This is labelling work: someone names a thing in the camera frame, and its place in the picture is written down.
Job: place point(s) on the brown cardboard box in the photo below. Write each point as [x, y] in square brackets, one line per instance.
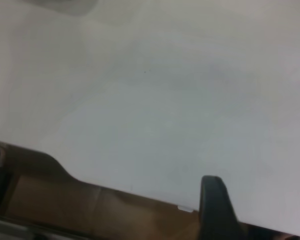
[90, 207]

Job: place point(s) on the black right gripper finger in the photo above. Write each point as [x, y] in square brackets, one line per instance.
[215, 212]

